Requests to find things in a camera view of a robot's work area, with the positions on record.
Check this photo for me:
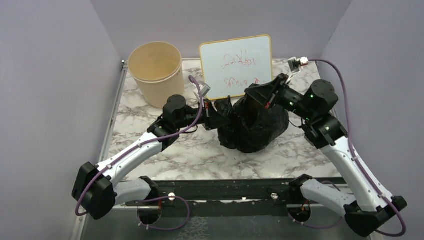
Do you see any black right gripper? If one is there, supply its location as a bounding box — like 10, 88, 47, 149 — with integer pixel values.
244, 73, 314, 121

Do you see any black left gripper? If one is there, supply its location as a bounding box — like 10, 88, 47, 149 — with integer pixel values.
175, 99, 232, 132

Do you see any black plastic trash bag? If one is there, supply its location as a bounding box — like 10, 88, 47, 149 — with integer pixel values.
214, 95, 289, 154

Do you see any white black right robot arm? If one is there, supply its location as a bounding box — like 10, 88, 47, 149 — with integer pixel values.
245, 74, 407, 238

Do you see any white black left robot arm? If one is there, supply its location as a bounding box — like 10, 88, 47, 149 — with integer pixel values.
71, 95, 231, 220

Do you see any beige cylindrical trash bin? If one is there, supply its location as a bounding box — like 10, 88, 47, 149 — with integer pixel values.
127, 41, 185, 109

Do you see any yellow framed whiteboard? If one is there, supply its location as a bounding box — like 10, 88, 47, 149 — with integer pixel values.
199, 34, 273, 100

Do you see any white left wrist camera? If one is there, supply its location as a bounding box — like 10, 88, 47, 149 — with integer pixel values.
193, 81, 211, 102

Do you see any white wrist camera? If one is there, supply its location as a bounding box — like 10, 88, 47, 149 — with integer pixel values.
286, 56, 309, 84
193, 81, 211, 102

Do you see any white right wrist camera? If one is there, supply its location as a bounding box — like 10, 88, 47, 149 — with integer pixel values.
286, 56, 309, 84

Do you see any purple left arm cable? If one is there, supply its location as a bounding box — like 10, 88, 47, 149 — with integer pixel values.
74, 75, 204, 217

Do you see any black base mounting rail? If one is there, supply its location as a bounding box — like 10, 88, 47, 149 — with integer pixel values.
125, 178, 322, 218

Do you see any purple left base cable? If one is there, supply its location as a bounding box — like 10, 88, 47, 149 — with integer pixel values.
136, 195, 191, 232

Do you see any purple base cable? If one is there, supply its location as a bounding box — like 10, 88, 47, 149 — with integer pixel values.
136, 195, 191, 232
287, 180, 345, 230

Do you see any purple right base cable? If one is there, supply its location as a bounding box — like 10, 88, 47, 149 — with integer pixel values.
287, 180, 345, 230

